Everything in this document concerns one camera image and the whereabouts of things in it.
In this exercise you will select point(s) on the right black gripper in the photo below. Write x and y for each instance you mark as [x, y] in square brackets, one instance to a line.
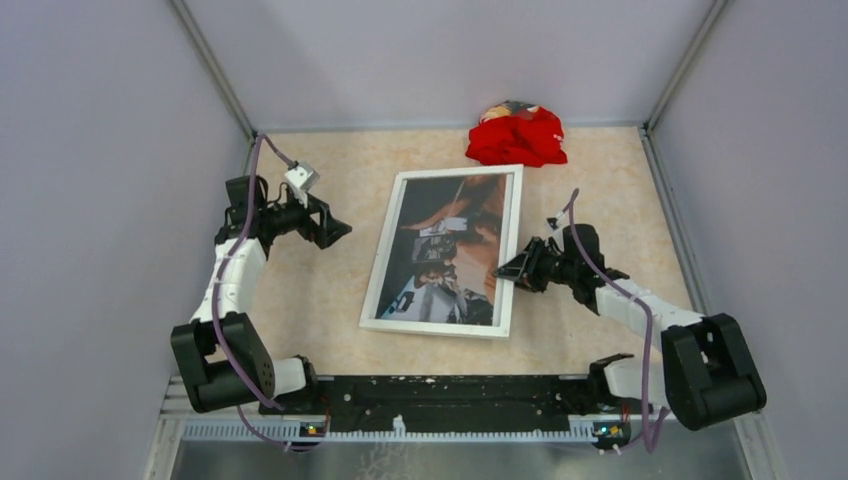
[524, 268]

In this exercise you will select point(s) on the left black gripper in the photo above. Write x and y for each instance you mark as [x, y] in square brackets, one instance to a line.
[330, 227]

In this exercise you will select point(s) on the printed photo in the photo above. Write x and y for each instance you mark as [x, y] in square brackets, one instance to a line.
[444, 251]

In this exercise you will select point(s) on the wooden picture frame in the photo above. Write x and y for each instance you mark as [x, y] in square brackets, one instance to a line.
[509, 248]

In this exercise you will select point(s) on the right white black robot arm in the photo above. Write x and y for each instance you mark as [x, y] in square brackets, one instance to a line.
[706, 374]

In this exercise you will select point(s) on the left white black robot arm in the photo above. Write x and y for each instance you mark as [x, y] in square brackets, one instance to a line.
[220, 356]

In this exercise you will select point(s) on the red cloth bundle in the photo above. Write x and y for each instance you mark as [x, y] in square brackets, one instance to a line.
[515, 132]

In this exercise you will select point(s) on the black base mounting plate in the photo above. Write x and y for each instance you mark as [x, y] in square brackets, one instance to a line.
[453, 403]

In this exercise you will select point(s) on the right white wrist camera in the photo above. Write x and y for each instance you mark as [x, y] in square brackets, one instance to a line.
[557, 222]

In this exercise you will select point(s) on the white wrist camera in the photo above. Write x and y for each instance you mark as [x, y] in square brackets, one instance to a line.
[299, 179]
[557, 222]

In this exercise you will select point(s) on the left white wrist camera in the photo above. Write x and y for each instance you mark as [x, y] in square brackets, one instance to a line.
[299, 179]

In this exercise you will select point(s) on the aluminium rail front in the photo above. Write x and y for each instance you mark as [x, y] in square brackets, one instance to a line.
[241, 443]

